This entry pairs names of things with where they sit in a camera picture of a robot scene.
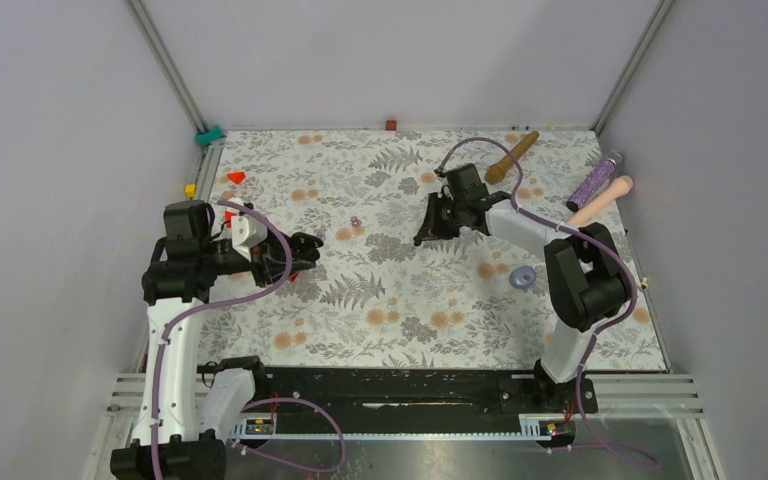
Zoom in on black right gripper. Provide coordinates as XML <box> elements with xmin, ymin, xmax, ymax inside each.
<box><xmin>417</xmin><ymin>192</ymin><xmax>467</xmax><ymax>242</ymax></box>

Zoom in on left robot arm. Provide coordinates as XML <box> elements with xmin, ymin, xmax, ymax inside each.
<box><xmin>110</xmin><ymin>200</ymin><xmax>324</xmax><ymax>479</ymax></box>

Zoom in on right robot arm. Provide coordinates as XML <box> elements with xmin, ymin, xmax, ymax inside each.
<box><xmin>414</xmin><ymin>164</ymin><xmax>637</xmax><ymax>412</ymax></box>

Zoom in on brown wooden stick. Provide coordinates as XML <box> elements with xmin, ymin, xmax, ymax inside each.
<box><xmin>484</xmin><ymin>131</ymin><xmax>540</xmax><ymax>185</ymax></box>

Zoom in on red rectangular block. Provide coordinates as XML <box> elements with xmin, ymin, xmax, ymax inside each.
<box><xmin>224</xmin><ymin>210</ymin><xmax>235</xmax><ymax>227</ymax></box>

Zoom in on floral patterned mat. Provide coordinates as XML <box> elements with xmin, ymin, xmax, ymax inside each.
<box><xmin>181</xmin><ymin>129</ymin><xmax>669</xmax><ymax>374</ymax></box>

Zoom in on red triangular block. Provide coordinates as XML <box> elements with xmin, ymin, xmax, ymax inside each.
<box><xmin>226</xmin><ymin>171</ymin><xmax>246</xmax><ymax>185</ymax></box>

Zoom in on teal arch block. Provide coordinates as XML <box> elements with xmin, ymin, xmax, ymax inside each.
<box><xmin>195</xmin><ymin>125</ymin><xmax>225</xmax><ymax>147</ymax></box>

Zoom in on purple glitter tube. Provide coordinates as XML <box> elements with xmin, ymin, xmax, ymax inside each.
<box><xmin>565</xmin><ymin>150</ymin><xmax>623</xmax><ymax>212</ymax></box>

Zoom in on pink flesh-coloured stick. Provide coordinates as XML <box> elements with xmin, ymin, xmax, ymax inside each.
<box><xmin>567</xmin><ymin>175</ymin><xmax>634</xmax><ymax>226</ymax></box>

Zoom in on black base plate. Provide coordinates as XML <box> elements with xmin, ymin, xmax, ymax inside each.
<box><xmin>248</xmin><ymin>362</ymin><xmax>599</xmax><ymax>436</ymax></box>

